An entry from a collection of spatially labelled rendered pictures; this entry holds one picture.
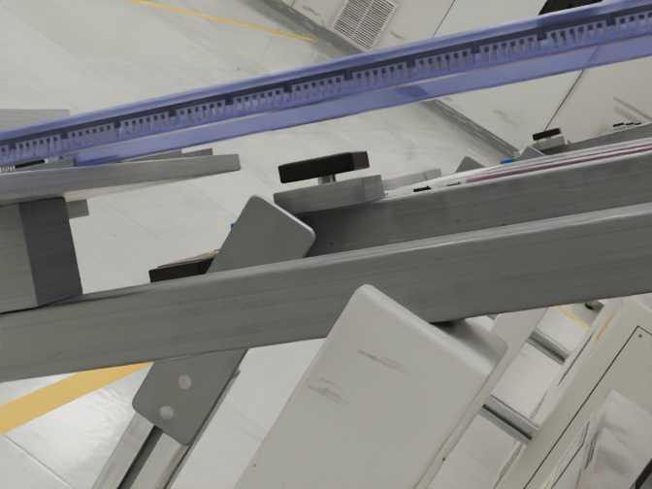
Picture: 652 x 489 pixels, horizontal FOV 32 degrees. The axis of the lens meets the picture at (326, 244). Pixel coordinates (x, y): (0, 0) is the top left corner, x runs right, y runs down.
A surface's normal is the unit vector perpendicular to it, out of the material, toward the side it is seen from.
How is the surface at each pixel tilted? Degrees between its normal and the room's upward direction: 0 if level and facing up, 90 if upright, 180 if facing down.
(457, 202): 90
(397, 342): 90
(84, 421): 0
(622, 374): 90
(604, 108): 90
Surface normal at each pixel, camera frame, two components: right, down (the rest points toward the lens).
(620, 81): -0.28, 0.10
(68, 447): 0.51, -0.83
